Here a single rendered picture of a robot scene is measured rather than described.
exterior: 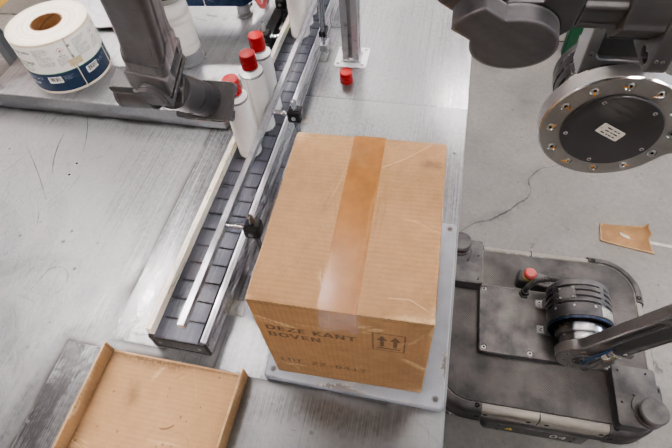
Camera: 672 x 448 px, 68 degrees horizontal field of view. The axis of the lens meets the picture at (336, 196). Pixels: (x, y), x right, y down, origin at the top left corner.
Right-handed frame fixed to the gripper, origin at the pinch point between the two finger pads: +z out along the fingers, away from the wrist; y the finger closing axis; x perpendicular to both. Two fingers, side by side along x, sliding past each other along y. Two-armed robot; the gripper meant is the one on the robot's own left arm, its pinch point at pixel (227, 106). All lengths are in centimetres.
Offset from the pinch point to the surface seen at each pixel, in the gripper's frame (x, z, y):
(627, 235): 26, 121, -113
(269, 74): -9.4, 18.0, -1.2
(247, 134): 4.4, 11.4, 0.1
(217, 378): 47.3, -9.4, -6.3
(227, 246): 26.6, 2.2, -1.3
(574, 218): 22, 125, -94
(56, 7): -24, 25, 60
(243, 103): -1.4, 5.8, -0.8
